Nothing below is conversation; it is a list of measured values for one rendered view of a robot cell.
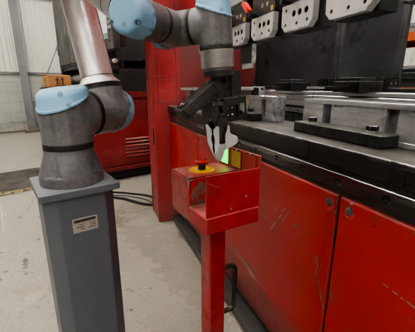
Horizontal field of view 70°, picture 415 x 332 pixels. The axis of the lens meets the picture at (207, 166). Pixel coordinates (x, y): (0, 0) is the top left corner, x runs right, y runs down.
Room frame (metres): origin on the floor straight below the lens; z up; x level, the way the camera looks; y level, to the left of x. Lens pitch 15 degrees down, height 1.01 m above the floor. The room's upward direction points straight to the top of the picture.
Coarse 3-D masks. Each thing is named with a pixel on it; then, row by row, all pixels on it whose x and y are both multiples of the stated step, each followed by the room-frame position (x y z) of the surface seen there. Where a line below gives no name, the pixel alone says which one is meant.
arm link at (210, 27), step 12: (204, 0) 0.67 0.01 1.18; (216, 0) 0.67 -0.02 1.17; (228, 0) 0.68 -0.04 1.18; (192, 12) 0.69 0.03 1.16; (204, 12) 0.67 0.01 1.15; (216, 12) 0.66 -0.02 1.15; (228, 12) 0.68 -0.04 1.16; (192, 24) 0.68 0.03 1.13; (204, 24) 0.67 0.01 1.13; (216, 24) 0.67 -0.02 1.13; (228, 24) 0.68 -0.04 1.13; (192, 36) 0.70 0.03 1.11; (204, 36) 0.68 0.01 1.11; (216, 36) 0.67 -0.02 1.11; (228, 36) 0.68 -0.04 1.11; (204, 48) 0.68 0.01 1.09; (216, 48) 0.67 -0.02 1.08
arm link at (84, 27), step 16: (64, 0) 0.83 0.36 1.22; (80, 0) 0.83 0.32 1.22; (80, 16) 0.82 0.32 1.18; (96, 16) 0.86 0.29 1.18; (80, 32) 0.82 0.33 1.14; (96, 32) 0.84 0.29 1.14; (80, 48) 0.82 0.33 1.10; (96, 48) 0.83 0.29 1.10; (80, 64) 0.82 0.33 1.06; (96, 64) 0.82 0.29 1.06; (96, 80) 0.80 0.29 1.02; (112, 80) 0.82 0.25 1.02; (112, 96) 0.81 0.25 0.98; (128, 96) 0.87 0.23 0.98; (112, 112) 0.79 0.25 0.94; (128, 112) 0.85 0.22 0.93; (112, 128) 0.81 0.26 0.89
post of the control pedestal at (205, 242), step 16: (208, 240) 0.73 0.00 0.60; (224, 240) 0.75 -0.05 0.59; (208, 256) 0.73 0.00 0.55; (224, 256) 0.75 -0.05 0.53; (208, 272) 0.73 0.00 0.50; (224, 272) 0.75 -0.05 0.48; (208, 288) 0.73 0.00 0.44; (224, 288) 0.75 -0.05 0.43; (208, 304) 0.73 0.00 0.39; (208, 320) 0.73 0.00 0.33
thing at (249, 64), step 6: (246, 48) 1.35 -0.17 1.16; (252, 48) 1.30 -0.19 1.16; (240, 54) 1.40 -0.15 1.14; (246, 54) 1.34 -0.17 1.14; (252, 54) 1.30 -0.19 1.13; (240, 60) 1.39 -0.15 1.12; (246, 60) 1.34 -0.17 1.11; (252, 60) 1.31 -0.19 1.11; (246, 66) 1.36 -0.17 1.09; (252, 66) 1.31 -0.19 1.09
